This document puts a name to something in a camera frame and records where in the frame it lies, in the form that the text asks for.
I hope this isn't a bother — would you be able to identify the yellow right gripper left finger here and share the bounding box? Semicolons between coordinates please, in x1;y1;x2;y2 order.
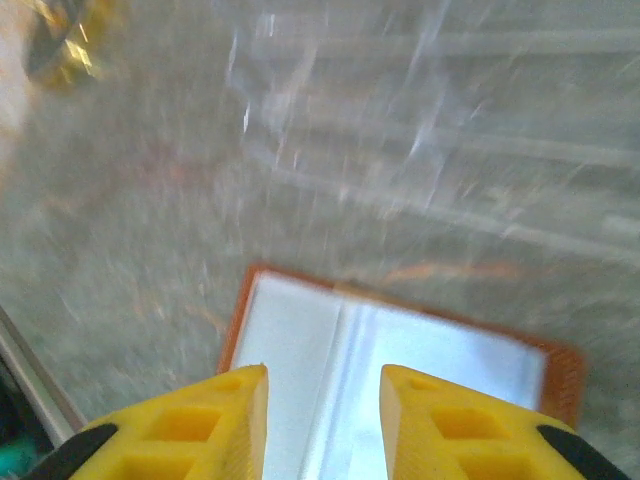
29;363;271;480

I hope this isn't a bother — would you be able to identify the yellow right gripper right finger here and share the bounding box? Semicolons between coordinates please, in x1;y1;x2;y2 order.
379;363;635;480

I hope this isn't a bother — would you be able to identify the brown leather card holder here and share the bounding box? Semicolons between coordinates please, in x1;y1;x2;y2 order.
214;262;587;480

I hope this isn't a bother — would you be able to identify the clear acrylic card rack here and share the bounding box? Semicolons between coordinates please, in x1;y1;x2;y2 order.
224;0;640;266

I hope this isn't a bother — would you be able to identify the round gold-rimmed tin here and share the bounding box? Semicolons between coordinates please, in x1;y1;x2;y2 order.
22;0;111;94

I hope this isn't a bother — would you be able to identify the aluminium rail beam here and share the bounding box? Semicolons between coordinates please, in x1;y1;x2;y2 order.
0;304;90;449

